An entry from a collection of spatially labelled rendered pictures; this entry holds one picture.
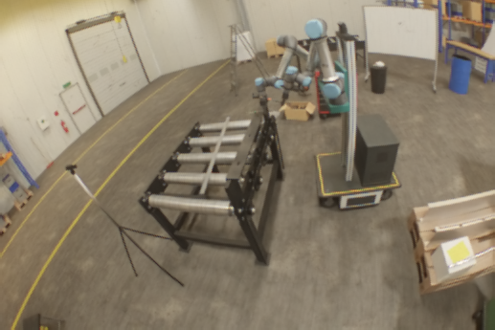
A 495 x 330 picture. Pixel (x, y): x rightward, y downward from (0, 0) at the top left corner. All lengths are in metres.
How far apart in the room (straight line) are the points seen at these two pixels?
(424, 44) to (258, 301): 5.73
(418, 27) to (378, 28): 1.03
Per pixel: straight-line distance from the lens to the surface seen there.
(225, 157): 1.98
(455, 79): 6.20
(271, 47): 9.61
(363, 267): 2.21
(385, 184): 2.40
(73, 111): 10.56
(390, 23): 5.66
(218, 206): 1.55
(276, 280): 2.14
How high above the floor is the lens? 2.02
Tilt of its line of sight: 33 degrees down
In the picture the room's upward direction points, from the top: 16 degrees counter-clockwise
